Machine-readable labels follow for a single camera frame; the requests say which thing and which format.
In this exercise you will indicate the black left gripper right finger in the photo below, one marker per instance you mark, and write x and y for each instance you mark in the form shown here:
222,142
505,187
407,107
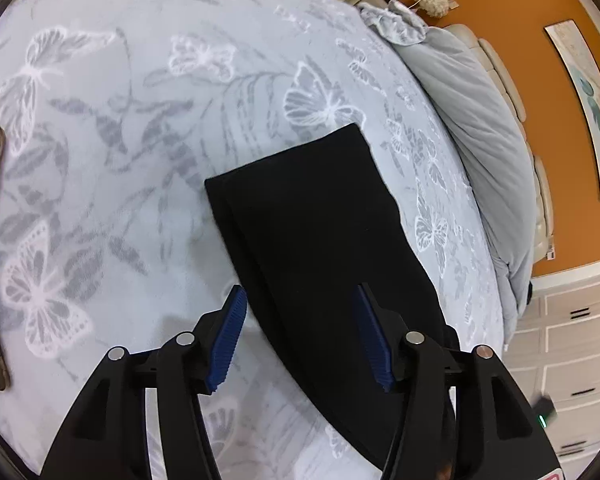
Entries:
461,415

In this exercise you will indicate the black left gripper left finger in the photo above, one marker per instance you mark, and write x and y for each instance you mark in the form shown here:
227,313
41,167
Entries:
104,434

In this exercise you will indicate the black pants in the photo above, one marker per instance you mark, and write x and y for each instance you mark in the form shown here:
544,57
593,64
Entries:
304,228

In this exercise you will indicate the black device with green light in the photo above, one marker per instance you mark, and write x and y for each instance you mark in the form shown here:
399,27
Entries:
544,409

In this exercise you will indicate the white drawer cabinet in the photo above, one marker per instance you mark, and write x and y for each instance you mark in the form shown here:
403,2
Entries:
556,351

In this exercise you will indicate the grey quilted duvet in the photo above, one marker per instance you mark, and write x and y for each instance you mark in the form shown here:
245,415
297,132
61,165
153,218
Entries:
493,151

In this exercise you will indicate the butterfly print bed sheet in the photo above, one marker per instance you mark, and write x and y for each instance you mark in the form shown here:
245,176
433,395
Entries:
116,111

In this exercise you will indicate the grey patterned pillow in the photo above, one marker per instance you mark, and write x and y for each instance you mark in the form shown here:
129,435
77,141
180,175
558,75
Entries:
396,23

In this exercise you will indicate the white flower decoration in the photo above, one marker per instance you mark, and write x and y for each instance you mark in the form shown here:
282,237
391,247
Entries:
434,8

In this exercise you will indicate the framed feather wall picture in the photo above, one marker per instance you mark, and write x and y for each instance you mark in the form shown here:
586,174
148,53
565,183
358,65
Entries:
584,73

